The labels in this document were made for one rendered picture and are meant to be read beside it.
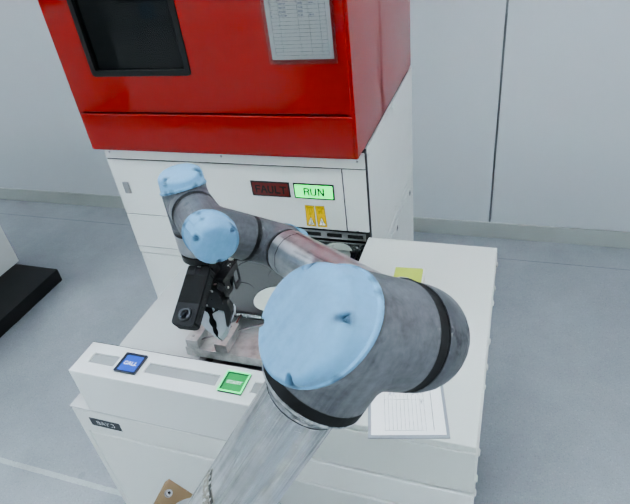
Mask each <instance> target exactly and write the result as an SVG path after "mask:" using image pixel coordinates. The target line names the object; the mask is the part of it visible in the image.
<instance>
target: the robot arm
mask: <svg viewBox="0 0 630 504"><path fill-rule="evenodd" d="M206 182H207V181H206V179H205V178H204V175H203V172H202V169H201V168H200V167H199V166H197V165H195V164H190V163H183V164H177V165H174V166H171V167H169V168H167V169H165V170H163V171H162V172H161V173H160V175H159V176H158V185H159V189H160V196H162V199H163V203H164V206H165V209H166V212H167V215H168V219H169V222H170V225H171V228H172V231H173V234H174V237H175V240H176V243H177V246H178V250H179V252H180V254H181V256H182V259H183V261H184V262H185V263H186V264H188V265H190V266H188V269H187V272H186V275H185V278H184V282H183V285H182V288H181V291H180V295H179V298H178V301H177V305H176V308H175V311H174V314H173V318H172V324H173V325H175V326H176V327H178V328H179V329H184V330H193V331H196V330H198V329H199V328H200V326H201V324H202V325H203V326H204V328H205V329H206V330H208V331H209V332H210V333H211V334H212V335H213V336H214V337H216V338H217V339H219V340H224V339H225V338H226V337H227V335H228V333H229V331H230V327H231V322H232V319H233V317H234V315H235V312H236V306H235V304H233V303H232V301H231V300H230V299H229V297H227V296H229V295H230V293H231V292H232V290H233V288H234V286H233V282H234V285H235V289H238V287H239V286H240V284H241V282H242V281H241V277H240V273H239V269H238V265H237V261H232V260H229V259H228V258H235V259H240V260H245V261H250V262H254V263H259V264H263V265H265V266H267V267H269V268H270V269H272V270H273V271H275V272H276V273H278V274H279V275H280V276H282V277H283V278H284V279H283V280H282V281H281V282H280V283H279V284H278V285H277V287H276V288H275V289H274V291H273V292H272V294H271V296H270V298H269V299H268V301H267V304H266V306H265V308H264V311H263V314H262V318H263V319H264V325H263V326H262V327H260V328H259V338H258V342H259V352H260V357H261V360H262V373H263V376H264V379H265V381H264V383H263V384H262V386H261V388H260V389H259V391H258V392H257V394H256V395H255V397H254V399H253V400H252V402H251V403H250V405H249V406H248V408H247V410H246V411H245V413H244V414H243V416H242V418H241V419H240V421H239V422H238V424H237V425H236V427H235V429H234V430H233V432H232V433H231V435H230V436H229V438H228V440H227V441H226V443H225V444H224V446H223V448H222V449H221V451H220V452H219V454H218V455H217V457H216V459H215V460H214V462H213V463H212V465H211V466H210V468H209V470H208V471H207V473H206V474H205V476H204V477H203V479H202V481H201V482H200V484H199V485H198V487H197V489H196V490H195V492H194V493H193V495H192V496H191V498H187V499H184V500H182V501H180V502H178V503H176V504H277V503H278V502H279V501H280V499H281V498H282V497H283V495H284V494H285V493H286V491H287V490H288V489H289V487H290V486H291V485H292V483H293V482H294V480H295V479H296V478H297V476H298V475H299V474H300V472H301V471H302V470H303V468H304V467H305V466H306V464H307V463H308V461H309V460H310V459H311V457H312V456H313V455H314V453H315V452H316V451H317V449H318V448H319V447H320V445H321V444H322V442H323V441H324V440H325V438H326V437H327V436H328V434H329V433H330V432H331V430H332V429H336V430H337V429H345V428H348V427H350V426H352V425H354V424H355V423H356V422H357V421H358V420H359V419H360V417H361V416H362V415H363V413H364V412H365V411H366V409H367V408H368V407H369V405H370V404H371V403H372V401H373V400H374V399H375V398H376V396H377V395H379V394H380V393H382V392H395V393H422V392H427V391H431V390H434V389H437V388H439V387H440V386H442V385H444V384H446V383H447V382H448V381H449V380H451V379H452V378H453V377H454V376H455V375H456V374H457V373H458V371H459V370H460V369H461V367H462V366H463V364H464V362H465V359H466V357H467V355H468V350H469V346H470V330H469V326H468V322H467V318H466V316H465V314H464V312H463V310H462V308H461V307H460V306H459V304H458V303H457V302H456V301H455V300H454V299H453V298H452V297H451V296H450V295H448V294H447V293H446V292H444V291H442V290H441V289H439V288H436V287H434V286H431V285H428V284H424V283H420V282H417V281H415V280H413V279H410V278H408V277H393V276H389V275H385V274H382V273H380V272H378V271H376V270H374V269H372V268H370V267H368V266H366V265H364V264H362V263H360V262H358V261H356V260H354V259H352V258H350V257H348V256H346V255H344V254H342V253H340V252H338V251H336V250H334V249H333V248H331V247H329V246H327V245H325V244H323V243H321V242H319V241H317V240H315V239H313V238H311V237H309V236H308V233H307V232H306V231H305V230H303V229H301V228H298V227H296V226H295V225H292V224H288V223H280V222H277V221H273V220H269V219H266V218H262V217H258V216H254V215H251V214H247V213H243V212H240V211H236V210H232V209H229V208H225V207H222V206H219V205H218V203H217V202H216V201H215V199H214V198H213V197H212V196H211V194H210V193H209V191H208V189H207V186H206ZM230 264H232V265H231V267H229V266H227V265H230ZM236 270H237V275H238V280H237V282H236V280H235V276H234V272H235V271H236Z"/></svg>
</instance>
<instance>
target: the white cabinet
mask: <svg viewBox="0 0 630 504"><path fill-rule="evenodd" d="M72 409H73V410H74V412H75V414H76V416H77V418H78V419H79V421H80V423H81V425H82V426H83V428H84V430H85V432H86V434H87V435H88V437H89V439H90V441H91V442H92V444H93V446H94V448H95V450H96V451H97V453H98V455H99V457H100V458H101V460H102V462H103V464H104V466H105V467H106V469H107V471H108V473H109V474H110V476H111V478H112V480H113V482H114V483H115V485H116V487H117V489H118V490H119V492H120V494H121V496H122V498H123V499H124V501H125V503H126V504H154V502H155V500H156V498H157V496H158V494H159V492H160V491H161V489H162V487H163V485H164V483H165V481H167V480H168V479H170V480H172V481H173V482H175V483H176V484H178V485H180V486H181V487H183V488H184V489H186V490H187V491H189V492H190V493H192V494H193V493H194V492H195V490H196V489H197V487H198V485H199V484H200V482H201V481H202V479H203V477H204V476H205V474H206V473H207V471H208V470H209V468H210V466H211V465H212V463H213V462H214V460H215V459H216V457H217V455H218V454H219V452H220V451H221V449H222V448H223V446H224V444H225V443H226V441H222V440H218V439H213V438H209V437H204V436H200V435H195V434H191V433H187V432H182V431H178V430H173V429H169V428H164V427H160V426H155V425H151V424H146V423H142V422H137V421H133V420H128V419H124V418H119V417H115V416H110V415H106V414H101V413H97V412H92V411H88V410H83V409H79V408H74V407H72ZM475 496H476V489H475V491H474V493H473V494H472V493H467V492H463V491H458V490H454V489H449V488H445V487H440V486H436V485H431V484H427V483H422V482H417V481H413V480H408V479H404V478H399V477H395V476H390V475H386V474H381V473H377V472H372V471H368V470H363V469H359V468H354V467H350V466H345V465H341V464H336V463H332V462H327V461H323V460H318V459H314V458H311V459H310V460H309V461H308V463H307V464H306V466H305V467H304V468H303V470H302V471H301V472H300V474H299V475H298V476H297V478H296V479H295V480H294V482H293V483H292V485H291V486H290V487H289V489H288V490H287V491H286V493H285V494H284V495H283V497H282V498H281V499H280V501H279V503H281V504H474V497H475Z"/></svg>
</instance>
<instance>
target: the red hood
mask: <svg viewBox="0 0 630 504"><path fill-rule="evenodd" d="M38 3H39V6H40V8H41V11H42V14H43V16H44V19H45V22H46V24H47V27H48V30H49V32H50V35H51V38H52V40H53V43H54V46H55V48H56V51H57V54H58V56H59V59H60V62H61V65H62V67H63V70H64V73H65V75H66V78H67V81H68V83H69V86H70V89H71V91H72V94H73V97H74V99H75V102H76V105H77V107H78V110H79V113H80V115H81V118H82V121H83V124H84V126H85V129H86V132H87V134H88V137H89V140H90V142H91V145H92V148H93V149H100V150H126V151H151V152H177V153H202V154H228V155H253V156H278V157H304V158H329V159H355V160H357V159H359V157H360V155H361V153H362V151H363V150H364V148H365V146H366V144H367V142H368V141H369V139H370V137H371V135H372V134H373V132H374V130H375V128H376V126H377V125H378V123H379V121H380V119H381V117H382V116H383V114H384V112H385V110H386V108H387V107H388V105H389V103H390V101H391V99H392V98H393V96H394V94H395V92H396V90H397V89H398V87H399V85H400V83H401V81H402V80H403V78H404V76H405V74H406V72H407V71H408V69H409V67H410V65H411V49H410V0H38Z"/></svg>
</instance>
